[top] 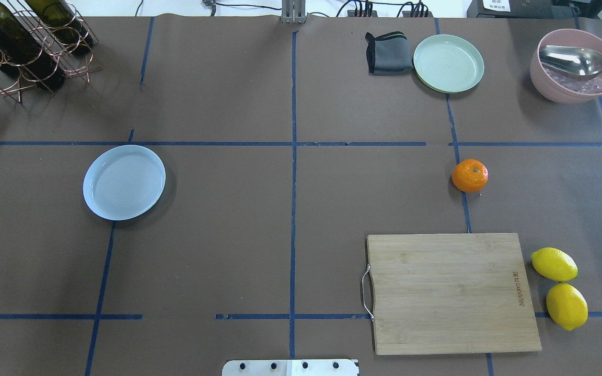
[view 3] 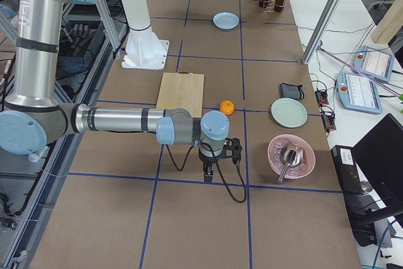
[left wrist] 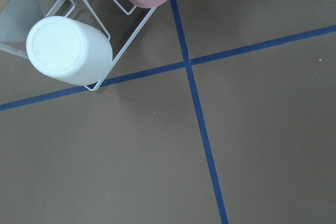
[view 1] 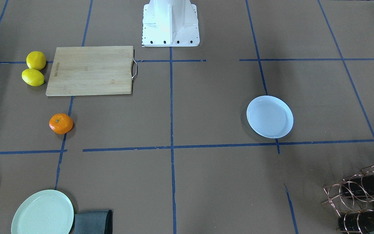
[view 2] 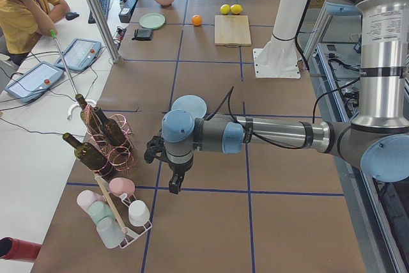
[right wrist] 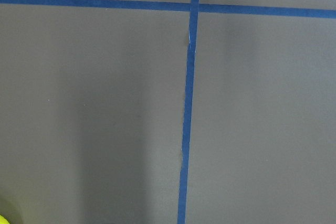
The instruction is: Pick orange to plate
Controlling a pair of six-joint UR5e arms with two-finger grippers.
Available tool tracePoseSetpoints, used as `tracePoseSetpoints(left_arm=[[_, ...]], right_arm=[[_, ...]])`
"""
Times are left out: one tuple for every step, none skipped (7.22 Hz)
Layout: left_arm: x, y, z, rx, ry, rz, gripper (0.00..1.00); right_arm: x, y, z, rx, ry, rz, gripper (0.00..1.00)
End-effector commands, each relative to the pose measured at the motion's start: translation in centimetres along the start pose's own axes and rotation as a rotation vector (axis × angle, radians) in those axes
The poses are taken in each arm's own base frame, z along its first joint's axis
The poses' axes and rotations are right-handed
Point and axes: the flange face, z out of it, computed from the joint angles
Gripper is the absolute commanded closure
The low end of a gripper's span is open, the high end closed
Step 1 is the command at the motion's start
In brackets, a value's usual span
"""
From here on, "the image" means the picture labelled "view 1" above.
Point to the dark wine bottle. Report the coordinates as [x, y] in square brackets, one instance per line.
[357, 223]
[360, 186]

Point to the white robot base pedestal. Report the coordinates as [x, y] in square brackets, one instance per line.
[170, 23]

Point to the orange fruit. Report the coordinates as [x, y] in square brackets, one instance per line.
[61, 123]

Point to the light blue plate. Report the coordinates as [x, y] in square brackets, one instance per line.
[269, 117]

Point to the dark wine bottle lower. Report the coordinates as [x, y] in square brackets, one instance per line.
[357, 223]

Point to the copper wire bottle rack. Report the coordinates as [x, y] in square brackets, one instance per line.
[353, 201]

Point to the dark grey folded cloth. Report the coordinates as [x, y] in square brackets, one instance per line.
[94, 222]

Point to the yellow lemon lower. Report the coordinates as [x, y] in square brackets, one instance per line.
[33, 77]

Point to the dark wine bottle upper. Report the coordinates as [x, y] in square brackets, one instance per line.
[360, 186]

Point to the yellow lemon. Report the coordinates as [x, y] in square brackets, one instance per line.
[36, 60]
[33, 77]

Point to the yellow lemon upper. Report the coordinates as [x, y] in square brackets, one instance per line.
[36, 60]

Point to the light green plate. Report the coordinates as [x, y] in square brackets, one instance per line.
[45, 212]

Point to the wooden cutting board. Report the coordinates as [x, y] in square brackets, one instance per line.
[92, 70]

